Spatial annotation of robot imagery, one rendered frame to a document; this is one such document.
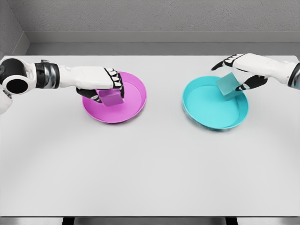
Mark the purple plate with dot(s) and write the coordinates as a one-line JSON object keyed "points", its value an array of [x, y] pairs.
{"points": [[126, 105]]}

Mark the teal block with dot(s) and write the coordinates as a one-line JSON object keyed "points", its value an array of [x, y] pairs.
{"points": [[227, 86]]}

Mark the purple block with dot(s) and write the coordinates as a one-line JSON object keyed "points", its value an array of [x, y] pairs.
{"points": [[111, 98]]}

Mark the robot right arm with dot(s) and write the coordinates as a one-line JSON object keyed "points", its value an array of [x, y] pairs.
{"points": [[284, 71]]}

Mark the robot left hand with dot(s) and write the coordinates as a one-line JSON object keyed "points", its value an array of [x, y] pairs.
{"points": [[93, 78]]}

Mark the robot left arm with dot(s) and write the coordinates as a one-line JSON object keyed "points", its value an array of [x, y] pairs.
{"points": [[35, 77]]}

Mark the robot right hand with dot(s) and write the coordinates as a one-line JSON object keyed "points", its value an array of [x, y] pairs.
{"points": [[248, 62]]}

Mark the teal plate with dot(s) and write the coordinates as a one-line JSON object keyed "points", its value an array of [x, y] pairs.
{"points": [[211, 107]]}

